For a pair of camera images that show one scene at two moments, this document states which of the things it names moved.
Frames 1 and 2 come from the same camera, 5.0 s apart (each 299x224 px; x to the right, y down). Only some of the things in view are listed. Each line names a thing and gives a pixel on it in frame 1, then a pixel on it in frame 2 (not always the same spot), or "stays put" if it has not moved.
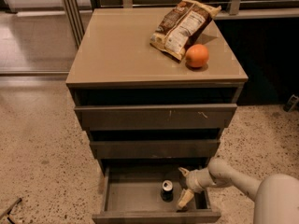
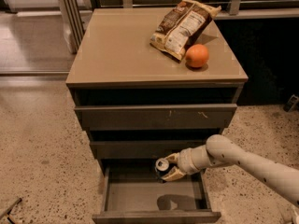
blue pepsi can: [166, 192] → [162, 165]
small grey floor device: [291, 104] stays put
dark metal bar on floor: [7, 212] stays put
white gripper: [193, 180] → [186, 161]
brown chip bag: [181, 25] stays put
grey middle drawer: [156, 149] stays put
